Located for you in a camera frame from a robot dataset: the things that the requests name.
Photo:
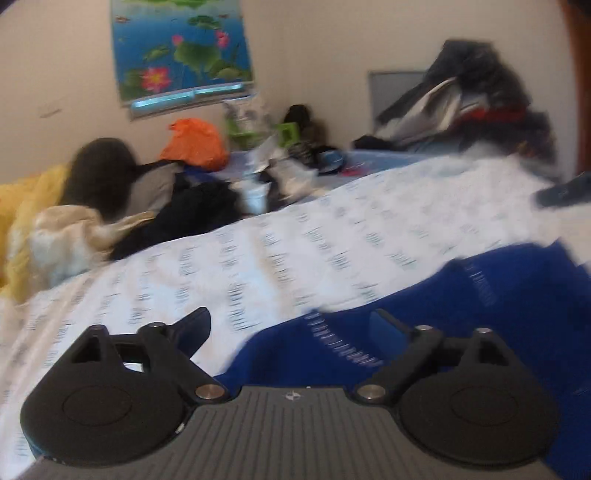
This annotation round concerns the grey cloth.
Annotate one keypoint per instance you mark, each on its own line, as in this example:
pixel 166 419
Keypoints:
pixel 154 184

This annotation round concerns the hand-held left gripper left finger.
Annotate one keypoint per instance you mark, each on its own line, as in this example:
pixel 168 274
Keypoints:
pixel 194 328

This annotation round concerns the cream satin cloth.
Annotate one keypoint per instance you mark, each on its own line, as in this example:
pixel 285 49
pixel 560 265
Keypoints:
pixel 64 235

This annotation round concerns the white printed bed sheet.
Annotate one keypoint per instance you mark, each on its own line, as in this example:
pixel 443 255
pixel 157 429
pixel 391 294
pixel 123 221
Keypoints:
pixel 295 249

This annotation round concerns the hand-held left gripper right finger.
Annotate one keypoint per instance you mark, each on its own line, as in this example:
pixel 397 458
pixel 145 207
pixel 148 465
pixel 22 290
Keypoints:
pixel 390 334

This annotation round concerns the dark blue object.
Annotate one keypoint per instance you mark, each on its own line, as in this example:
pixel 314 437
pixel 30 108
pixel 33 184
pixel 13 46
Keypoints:
pixel 563 194

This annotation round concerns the blue knit sweater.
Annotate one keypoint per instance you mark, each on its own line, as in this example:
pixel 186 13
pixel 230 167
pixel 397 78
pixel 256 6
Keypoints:
pixel 503 295

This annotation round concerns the green plastic item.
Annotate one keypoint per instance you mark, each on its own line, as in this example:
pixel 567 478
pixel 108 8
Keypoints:
pixel 288 134

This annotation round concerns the orange plastic bag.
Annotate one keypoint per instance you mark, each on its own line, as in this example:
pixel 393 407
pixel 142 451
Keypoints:
pixel 196 143

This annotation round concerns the black clothes heap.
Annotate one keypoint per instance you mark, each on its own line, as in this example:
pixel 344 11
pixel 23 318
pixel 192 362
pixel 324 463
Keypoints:
pixel 194 210

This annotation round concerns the yellow blanket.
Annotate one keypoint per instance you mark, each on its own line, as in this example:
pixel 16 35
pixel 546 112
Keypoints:
pixel 23 203

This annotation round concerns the brown wooden door frame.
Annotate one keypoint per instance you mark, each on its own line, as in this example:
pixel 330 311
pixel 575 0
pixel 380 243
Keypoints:
pixel 579 92

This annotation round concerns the heap of mixed small clothes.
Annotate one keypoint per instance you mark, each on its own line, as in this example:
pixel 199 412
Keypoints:
pixel 286 173

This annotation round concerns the black round cushion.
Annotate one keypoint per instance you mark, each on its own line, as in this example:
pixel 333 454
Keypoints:
pixel 99 170

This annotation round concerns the pile of dark clothes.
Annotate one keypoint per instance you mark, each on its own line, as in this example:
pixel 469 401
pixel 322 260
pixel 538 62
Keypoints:
pixel 485 101

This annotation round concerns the lotus flower wall poster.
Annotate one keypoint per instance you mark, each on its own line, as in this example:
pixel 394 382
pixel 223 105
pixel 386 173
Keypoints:
pixel 180 50

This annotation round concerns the dark furry cloth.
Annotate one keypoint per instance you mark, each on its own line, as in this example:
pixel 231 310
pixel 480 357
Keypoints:
pixel 304 122

